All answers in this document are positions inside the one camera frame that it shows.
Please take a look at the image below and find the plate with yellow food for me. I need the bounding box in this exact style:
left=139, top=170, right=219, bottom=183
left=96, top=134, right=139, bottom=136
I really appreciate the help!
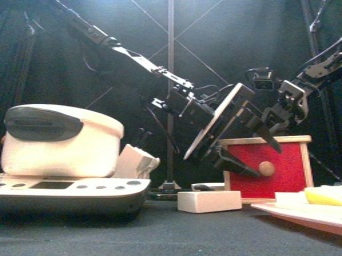
left=250, top=201, right=342, bottom=236

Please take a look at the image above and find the yellow toy cheese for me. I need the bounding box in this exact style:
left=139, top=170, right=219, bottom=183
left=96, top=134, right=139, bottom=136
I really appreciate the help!
left=303, top=184, right=342, bottom=207

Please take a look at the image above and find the small black object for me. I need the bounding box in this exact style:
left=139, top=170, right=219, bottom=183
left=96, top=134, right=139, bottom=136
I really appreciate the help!
left=192, top=184, right=216, bottom=192

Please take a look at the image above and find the metal pole foot bracket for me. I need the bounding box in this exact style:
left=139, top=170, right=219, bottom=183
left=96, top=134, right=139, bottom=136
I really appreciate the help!
left=159, top=179, right=182, bottom=192

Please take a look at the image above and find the black toy knife handle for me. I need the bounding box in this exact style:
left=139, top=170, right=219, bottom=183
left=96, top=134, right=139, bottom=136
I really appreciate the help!
left=132, top=128, right=146, bottom=149
left=139, top=130, right=155, bottom=151

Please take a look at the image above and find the white toy knife block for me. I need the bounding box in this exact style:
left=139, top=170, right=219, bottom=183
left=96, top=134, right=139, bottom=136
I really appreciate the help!
left=112, top=143, right=162, bottom=180

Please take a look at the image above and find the flat white block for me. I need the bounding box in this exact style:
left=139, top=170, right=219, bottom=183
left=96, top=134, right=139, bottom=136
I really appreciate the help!
left=191, top=182, right=228, bottom=192

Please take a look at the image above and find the white toy rice cooker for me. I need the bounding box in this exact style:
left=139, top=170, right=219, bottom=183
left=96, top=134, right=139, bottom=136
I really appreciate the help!
left=0, top=103, right=126, bottom=179

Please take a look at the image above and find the vertical metal frame pole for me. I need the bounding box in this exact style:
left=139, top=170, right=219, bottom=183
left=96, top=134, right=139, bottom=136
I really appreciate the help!
left=166, top=0, right=176, bottom=183

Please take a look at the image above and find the red drawer with wooden knob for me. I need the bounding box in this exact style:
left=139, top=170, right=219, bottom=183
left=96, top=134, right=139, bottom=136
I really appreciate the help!
left=226, top=143, right=309, bottom=199

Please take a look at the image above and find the small white toy block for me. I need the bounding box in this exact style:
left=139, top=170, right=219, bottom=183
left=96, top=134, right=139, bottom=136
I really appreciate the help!
left=274, top=191, right=309, bottom=205

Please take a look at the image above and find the white rectangular block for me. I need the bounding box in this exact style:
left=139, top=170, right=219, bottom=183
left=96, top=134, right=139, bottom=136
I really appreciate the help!
left=176, top=189, right=243, bottom=214

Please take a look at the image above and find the wooden drawer box frame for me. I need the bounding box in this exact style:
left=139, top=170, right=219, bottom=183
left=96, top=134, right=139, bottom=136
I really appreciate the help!
left=218, top=134, right=315, bottom=205

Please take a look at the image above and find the thin diagonal brace wire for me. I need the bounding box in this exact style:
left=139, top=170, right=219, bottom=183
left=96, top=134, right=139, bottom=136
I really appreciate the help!
left=131, top=0, right=231, bottom=84
left=86, top=0, right=224, bottom=109

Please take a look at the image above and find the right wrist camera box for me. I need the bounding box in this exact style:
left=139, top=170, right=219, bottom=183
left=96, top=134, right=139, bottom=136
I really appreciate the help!
left=251, top=67, right=275, bottom=91

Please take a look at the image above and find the white toy scale with buttons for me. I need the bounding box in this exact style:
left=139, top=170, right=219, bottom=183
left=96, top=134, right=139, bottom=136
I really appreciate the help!
left=0, top=175, right=152, bottom=214

